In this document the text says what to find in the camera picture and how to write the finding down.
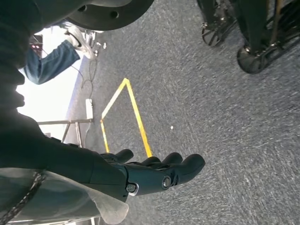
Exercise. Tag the white power strip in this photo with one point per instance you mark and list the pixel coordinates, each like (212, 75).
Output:
(89, 108)

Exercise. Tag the chrome stool base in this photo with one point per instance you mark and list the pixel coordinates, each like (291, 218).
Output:
(100, 45)

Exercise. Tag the person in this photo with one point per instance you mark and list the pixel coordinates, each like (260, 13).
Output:
(49, 63)

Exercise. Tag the stainless steel workbench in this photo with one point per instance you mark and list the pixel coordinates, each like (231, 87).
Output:
(77, 132)

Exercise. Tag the silver robot body shell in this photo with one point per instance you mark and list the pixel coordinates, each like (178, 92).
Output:
(70, 202)

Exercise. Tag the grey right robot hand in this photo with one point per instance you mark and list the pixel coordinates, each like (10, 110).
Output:
(105, 174)

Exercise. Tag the dark device with red lights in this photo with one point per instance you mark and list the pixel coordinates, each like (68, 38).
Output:
(36, 46)

